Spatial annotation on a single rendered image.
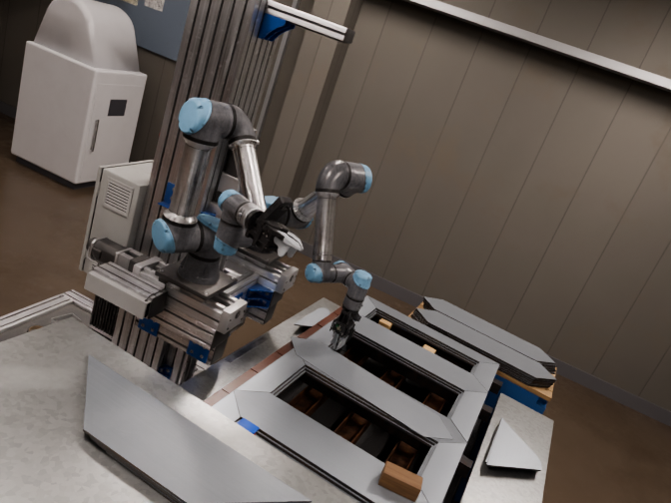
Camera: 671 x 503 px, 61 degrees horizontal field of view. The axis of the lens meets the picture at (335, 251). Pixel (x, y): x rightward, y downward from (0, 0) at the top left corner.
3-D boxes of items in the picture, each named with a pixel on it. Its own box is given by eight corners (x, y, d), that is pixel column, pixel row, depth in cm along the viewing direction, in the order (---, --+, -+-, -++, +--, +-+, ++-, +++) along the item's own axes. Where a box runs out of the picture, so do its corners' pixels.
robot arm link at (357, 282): (364, 267, 228) (377, 278, 222) (355, 291, 232) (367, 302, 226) (349, 267, 223) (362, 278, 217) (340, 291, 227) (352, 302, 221)
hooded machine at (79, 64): (127, 184, 568) (163, 23, 515) (76, 193, 506) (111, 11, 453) (65, 154, 586) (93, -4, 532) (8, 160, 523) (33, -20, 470)
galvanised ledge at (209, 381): (352, 318, 312) (354, 313, 311) (208, 429, 196) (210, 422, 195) (322, 301, 318) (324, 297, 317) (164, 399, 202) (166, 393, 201)
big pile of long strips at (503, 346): (556, 367, 308) (561, 358, 306) (550, 398, 272) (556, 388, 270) (423, 300, 332) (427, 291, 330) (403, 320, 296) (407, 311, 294)
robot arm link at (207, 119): (199, 258, 200) (241, 109, 182) (160, 260, 189) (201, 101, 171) (182, 243, 207) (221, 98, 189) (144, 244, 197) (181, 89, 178)
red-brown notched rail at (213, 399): (363, 305, 303) (367, 295, 301) (151, 465, 159) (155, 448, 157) (356, 302, 304) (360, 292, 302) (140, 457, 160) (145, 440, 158)
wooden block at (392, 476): (417, 489, 174) (423, 477, 173) (414, 502, 169) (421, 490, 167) (380, 472, 176) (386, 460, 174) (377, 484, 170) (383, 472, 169)
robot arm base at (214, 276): (169, 271, 206) (175, 248, 203) (193, 261, 220) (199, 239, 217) (204, 288, 203) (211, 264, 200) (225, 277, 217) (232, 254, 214)
